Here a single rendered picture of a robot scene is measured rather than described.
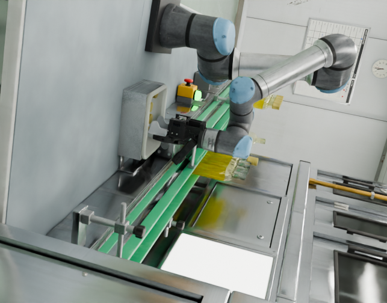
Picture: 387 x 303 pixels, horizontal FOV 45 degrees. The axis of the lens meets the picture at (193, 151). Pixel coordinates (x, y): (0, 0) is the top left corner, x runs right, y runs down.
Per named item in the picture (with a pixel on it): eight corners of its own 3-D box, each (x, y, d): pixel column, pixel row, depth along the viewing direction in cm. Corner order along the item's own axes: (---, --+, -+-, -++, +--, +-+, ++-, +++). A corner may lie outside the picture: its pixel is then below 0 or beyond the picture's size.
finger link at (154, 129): (141, 116, 152) (169, 121, 151) (139, 133, 154) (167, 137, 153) (139, 119, 149) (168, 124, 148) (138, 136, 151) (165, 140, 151)
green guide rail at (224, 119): (176, 157, 170) (197, 162, 169) (176, 155, 170) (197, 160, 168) (250, 73, 329) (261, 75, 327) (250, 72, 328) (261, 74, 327)
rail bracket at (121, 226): (48, 252, 110) (135, 278, 106) (49, 189, 104) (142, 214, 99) (58, 241, 114) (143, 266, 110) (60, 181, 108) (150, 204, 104)
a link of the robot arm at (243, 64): (198, 33, 165) (356, 43, 158) (200, 62, 178) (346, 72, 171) (193, 59, 159) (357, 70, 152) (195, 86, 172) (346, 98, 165)
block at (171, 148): (154, 156, 167) (172, 160, 166) (157, 131, 164) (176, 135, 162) (157, 152, 171) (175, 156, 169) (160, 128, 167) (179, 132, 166)
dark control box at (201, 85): (192, 88, 227) (208, 91, 226) (194, 72, 224) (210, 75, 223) (196, 84, 235) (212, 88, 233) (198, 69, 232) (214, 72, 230)
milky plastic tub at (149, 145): (118, 156, 150) (144, 162, 148) (124, 89, 141) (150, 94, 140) (138, 139, 166) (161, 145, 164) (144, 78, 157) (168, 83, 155)
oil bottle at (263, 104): (232, 103, 280) (278, 113, 274) (233, 94, 277) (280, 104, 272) (233, 101, 285) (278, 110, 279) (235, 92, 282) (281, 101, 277)
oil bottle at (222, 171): (177, 170, 180) (231, 183, 175) (179, 157, 178) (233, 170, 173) (182, 165, 185) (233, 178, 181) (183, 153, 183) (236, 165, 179)
